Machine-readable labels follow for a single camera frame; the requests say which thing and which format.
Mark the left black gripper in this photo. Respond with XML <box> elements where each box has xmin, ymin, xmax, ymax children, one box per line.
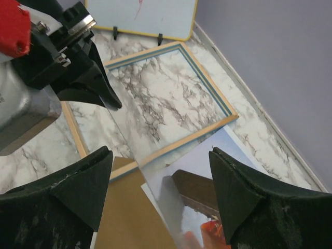
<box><xmin>11</xmin><ymin>1</ymin><xmax>122</xmax><ymax>110</ymax></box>

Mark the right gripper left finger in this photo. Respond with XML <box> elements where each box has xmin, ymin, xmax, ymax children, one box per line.
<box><xmin>1</xmin><ymin>146</ymin><xmax>113</xmax><ymax>248</ymax></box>

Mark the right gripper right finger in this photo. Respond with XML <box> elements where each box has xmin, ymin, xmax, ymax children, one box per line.
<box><xmin>209</xmin><ymin>147</ymin><xmax>331</xmax><ymax>248</ymax></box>

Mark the blue wooden photo frame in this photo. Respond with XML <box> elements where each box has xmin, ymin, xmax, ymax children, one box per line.
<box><xmin>61</xmin><ymin>40</ymin><xmax>240</xmax><ymax>184</ymax></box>

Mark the hot air balloon photo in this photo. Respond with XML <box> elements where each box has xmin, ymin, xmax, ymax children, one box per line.
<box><xmin>141</xmin><ymin>126</ymin><xmax>265</xmax><ymax>248</ymax></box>

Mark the clear acrylic sheet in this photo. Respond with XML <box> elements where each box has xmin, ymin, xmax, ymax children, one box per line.
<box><xmin>105</xmin><ymin>70</ymin><xmax>234</xmax><ymax>249</ymax></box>

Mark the brown cardboard backing board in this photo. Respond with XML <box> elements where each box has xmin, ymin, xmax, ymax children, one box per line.
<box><xmin>94</xmin><ymin>169</ymin><xmax>176</xmax><ymax>248</ymax></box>

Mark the small whiteboard with red writing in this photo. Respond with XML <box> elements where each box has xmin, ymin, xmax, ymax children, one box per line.
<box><xmin>85</xmin><ymin>0</ymin><xmax>198</xmax><ymax>41</ymax></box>

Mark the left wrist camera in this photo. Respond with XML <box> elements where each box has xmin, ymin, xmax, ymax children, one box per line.
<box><xmin>1</xmin><ymin>1</ymin><xmax>62</xmax><ymax>63</ymax></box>

